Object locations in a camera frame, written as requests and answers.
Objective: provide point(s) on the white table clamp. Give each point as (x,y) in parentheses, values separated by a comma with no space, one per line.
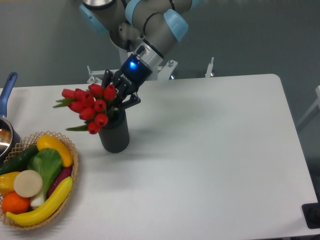
(209,71)

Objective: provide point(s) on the red tulip bouquet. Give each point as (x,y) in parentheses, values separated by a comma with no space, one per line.
(94,106)

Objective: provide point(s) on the blue handled saucepan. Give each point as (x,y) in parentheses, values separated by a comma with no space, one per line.
(8,136)

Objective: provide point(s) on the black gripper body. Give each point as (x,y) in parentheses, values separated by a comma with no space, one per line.
(132,74)

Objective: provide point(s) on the woven wicker basket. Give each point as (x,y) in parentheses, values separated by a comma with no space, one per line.
(30,141)

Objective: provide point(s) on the white frame at right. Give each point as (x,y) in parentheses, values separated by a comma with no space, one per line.
(310,113)

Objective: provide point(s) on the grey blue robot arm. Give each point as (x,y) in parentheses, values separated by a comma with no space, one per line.
(148,29)

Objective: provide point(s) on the dark green cucumber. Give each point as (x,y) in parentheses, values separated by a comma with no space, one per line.
(20,161)

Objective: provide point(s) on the black box at table edge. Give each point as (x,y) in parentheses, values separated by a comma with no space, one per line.
(311,212)

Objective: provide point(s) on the yellow bell pepper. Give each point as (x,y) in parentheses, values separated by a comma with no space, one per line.
(7,182)

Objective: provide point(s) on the orange fruit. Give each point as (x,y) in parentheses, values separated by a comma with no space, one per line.
(15,204)

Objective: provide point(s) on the green bok choy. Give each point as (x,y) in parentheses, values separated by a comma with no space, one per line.
(48,163)

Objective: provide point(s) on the dark grey ribbed vase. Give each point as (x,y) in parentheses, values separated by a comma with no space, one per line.
(114,135)

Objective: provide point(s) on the purple eggplant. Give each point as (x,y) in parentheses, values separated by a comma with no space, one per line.
(64,173)

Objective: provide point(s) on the yellow banana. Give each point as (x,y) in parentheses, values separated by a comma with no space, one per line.
(48,208)

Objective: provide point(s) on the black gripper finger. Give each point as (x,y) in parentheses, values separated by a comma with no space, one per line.
(108,78)
(120,101)

